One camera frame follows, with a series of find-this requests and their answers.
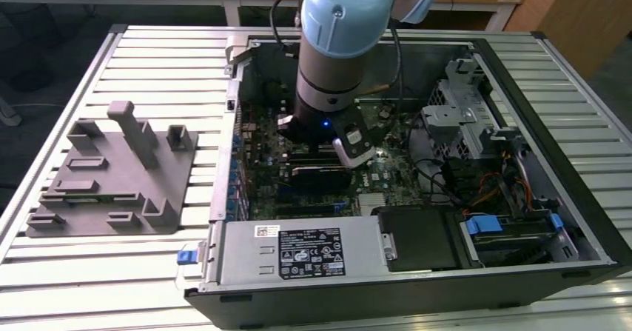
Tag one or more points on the black graphics card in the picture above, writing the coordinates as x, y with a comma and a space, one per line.
320, 179

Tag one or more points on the black RAM slot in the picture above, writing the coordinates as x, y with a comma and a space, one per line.
302, 157
302, 163

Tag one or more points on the round coin cell battery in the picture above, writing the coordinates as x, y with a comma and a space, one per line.
383, 114

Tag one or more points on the blue power supply latch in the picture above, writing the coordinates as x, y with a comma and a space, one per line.
186, 257

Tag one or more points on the green motherboard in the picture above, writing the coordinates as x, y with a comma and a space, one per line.
395, 168

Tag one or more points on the small blue bay clip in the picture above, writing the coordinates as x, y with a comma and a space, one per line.
556, 223

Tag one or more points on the black PC case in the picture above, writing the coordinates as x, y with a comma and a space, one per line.
346, 301

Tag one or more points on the black hard disk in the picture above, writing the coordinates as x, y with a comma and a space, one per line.
508, 249

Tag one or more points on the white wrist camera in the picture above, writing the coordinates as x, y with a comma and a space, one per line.
352, 160

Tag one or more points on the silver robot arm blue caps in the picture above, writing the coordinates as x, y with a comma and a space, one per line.
340, 12

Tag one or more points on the grey parts rack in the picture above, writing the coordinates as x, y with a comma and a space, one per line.
123, 183

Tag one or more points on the grey metal drive cage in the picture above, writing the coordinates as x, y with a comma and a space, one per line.
454, 116

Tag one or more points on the black expansion slot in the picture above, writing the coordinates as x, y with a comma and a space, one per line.
302, 210

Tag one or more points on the grey furniture foot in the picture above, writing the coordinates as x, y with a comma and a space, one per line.
11, 114

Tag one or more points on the silver chipset heat sink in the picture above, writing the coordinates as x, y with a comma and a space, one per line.
372, 200

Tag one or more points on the silver power supply unit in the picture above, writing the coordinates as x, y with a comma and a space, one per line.
247, 257

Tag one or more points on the wooden cabinet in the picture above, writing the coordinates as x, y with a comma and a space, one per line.
583, 20

